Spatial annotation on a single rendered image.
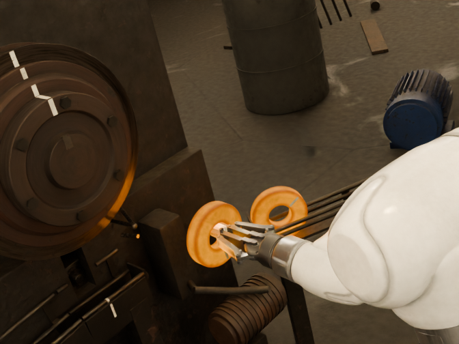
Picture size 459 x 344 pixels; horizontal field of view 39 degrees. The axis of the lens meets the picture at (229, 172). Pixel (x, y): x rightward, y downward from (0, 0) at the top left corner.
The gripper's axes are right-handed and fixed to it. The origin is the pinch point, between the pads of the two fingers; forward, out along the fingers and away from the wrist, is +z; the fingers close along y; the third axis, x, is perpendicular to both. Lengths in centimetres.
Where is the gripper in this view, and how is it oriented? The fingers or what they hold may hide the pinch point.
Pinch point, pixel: (214, 228)
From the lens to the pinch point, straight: 151.5
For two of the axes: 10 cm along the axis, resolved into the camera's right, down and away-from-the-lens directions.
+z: -7.2, -2.1, 6.6
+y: 6.7, -4.6, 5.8
